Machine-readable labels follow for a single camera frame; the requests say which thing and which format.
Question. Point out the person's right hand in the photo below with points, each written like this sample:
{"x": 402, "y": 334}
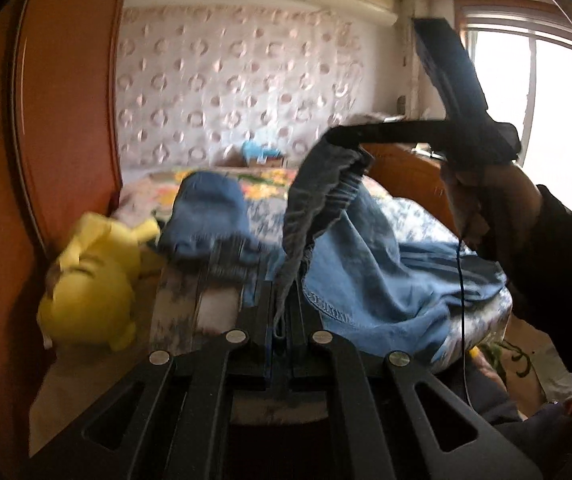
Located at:
{"x": 496, "y": 195}

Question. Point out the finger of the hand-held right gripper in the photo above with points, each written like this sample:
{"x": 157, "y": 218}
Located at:
{"x": 391, "y": 132}

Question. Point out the beige flower embroidered cloth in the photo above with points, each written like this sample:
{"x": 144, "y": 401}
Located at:
{"x": 75, "y": 390}

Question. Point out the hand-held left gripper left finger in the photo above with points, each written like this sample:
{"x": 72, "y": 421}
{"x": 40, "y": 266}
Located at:
{"x": 266, "y": 325}

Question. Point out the wooden cabinet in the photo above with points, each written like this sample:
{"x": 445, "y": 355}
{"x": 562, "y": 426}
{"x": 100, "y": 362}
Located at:
{"x": 406, "y": 180}

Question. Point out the yellow plush toy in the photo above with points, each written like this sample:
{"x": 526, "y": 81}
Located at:
{"x": 90, "y": 300}

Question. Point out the white wrapped pipe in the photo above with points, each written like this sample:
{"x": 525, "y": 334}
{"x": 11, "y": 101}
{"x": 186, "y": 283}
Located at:
{"x": 408, "y": 35}

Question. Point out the circle patterned curtain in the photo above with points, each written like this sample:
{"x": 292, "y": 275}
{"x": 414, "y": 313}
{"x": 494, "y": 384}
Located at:
{"x": 215, "y": 85}

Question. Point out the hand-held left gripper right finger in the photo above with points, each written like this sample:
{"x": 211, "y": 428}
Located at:
{"x": 296, "y": 325}

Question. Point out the small cardboard box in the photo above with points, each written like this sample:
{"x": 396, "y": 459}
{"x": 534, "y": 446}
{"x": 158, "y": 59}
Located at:
{"x": 271, "y": 162}

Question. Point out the blue denim pants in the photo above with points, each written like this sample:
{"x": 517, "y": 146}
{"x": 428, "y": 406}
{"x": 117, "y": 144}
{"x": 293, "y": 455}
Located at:
{"x": 381, "y": 270}

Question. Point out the blue plastic bag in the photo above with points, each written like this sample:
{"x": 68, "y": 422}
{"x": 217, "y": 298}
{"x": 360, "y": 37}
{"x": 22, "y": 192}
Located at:
{"x": 261, "y": 149}

